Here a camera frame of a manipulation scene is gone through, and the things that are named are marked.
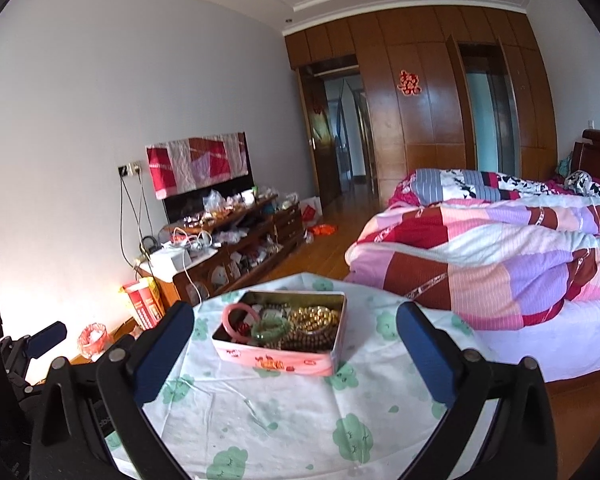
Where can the pink Genji tin box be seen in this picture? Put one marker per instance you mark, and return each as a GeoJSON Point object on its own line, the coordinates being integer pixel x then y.
{"type": "Point", "coordinates": [300, 332]}

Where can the red yellow carton box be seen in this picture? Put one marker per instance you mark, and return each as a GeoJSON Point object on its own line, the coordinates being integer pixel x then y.
{"type": "Point", "coordinates": [145, 300]}

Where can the red bag waste bin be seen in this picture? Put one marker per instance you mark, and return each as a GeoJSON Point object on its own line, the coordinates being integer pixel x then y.
{"type": "Point", "coordinates": [93, 341]}

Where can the wall power socket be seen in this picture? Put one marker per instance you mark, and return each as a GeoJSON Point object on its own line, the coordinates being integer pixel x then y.
{"type": "Point", "coordinates": [129, 169]}

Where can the black television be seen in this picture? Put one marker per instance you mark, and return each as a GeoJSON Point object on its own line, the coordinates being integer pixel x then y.
{"type": "Point", "coordinates": [181, 206]}

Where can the wooden door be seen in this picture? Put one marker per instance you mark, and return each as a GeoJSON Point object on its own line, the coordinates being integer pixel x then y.
{"type": "Point", "coordinates": [322, 141]}

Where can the orange item on floor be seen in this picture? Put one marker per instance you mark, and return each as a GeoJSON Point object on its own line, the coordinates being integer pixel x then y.
{"type": "Point", "coordinates": [323, 229]}

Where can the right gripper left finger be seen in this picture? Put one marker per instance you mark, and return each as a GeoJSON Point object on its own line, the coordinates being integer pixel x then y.
{"type": "Point", "coordinates": [81, 403]}

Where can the red patchwork cloth cover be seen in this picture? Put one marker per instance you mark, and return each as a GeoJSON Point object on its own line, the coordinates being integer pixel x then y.
{"type": "Point", "coordinates": [182, 166]}

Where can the white box on cabinet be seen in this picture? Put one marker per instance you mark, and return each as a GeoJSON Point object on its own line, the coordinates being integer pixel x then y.
{"type": "Point", "coordinates": [166, 262]}

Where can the patchwork pink quilt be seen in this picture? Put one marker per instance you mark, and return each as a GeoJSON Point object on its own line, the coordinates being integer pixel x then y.
{"type": "Point", "coordinates": [501, 252]}

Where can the wooden TV cabinet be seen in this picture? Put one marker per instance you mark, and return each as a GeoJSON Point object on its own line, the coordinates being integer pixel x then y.
{"type": "Point", "coordinates": [232, 252]}

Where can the red double happiness decal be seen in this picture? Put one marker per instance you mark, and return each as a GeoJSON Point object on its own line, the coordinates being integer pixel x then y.
{"type": "Point", "coordinates": [409, 84]}

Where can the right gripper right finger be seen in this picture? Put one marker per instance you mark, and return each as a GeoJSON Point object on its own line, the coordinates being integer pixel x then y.
{"type": "Point", "coordinates": [497, 422]}

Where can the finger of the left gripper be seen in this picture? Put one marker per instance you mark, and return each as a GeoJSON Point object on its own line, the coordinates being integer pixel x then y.
{"type": "Point", "coordinates": [35, 346]}

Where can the wooden wardrobe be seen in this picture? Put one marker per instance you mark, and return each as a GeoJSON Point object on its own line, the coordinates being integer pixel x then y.
{"type": "Point", "coordinates": [433, 129]}

